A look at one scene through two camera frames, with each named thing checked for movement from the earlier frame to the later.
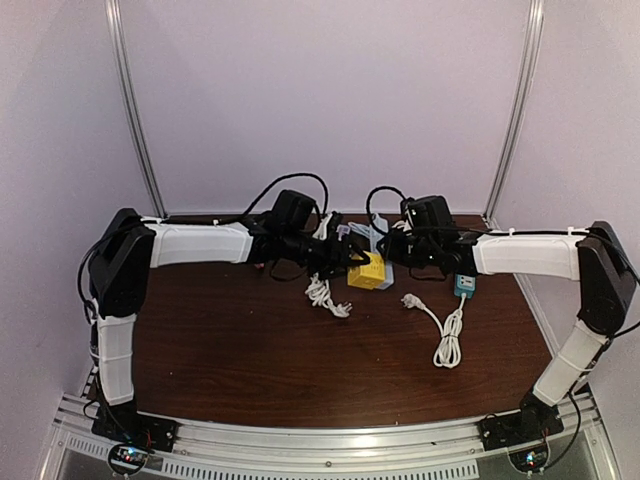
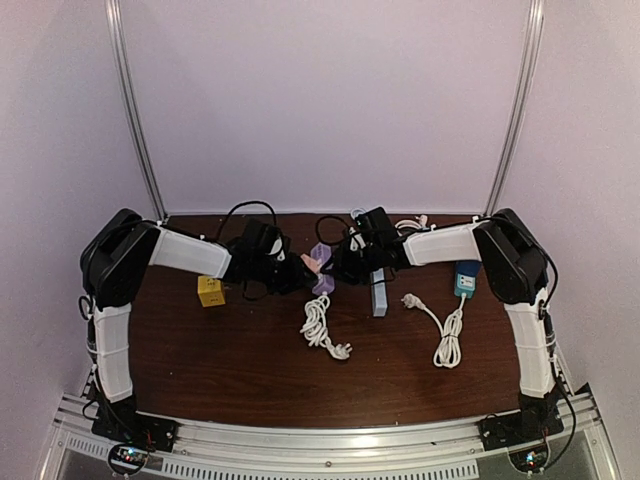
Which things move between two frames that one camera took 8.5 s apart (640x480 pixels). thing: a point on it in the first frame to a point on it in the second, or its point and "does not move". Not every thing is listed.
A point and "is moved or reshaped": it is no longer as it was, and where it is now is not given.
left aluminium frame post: (114, 16) does not move
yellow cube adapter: (367, 276) is moved or reshaped
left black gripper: (333, 260) to (295, 276)
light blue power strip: (371, 241) is moved or reshaped
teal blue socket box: (464, 284) does not move
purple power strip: (342, 229) is moved or reshaped
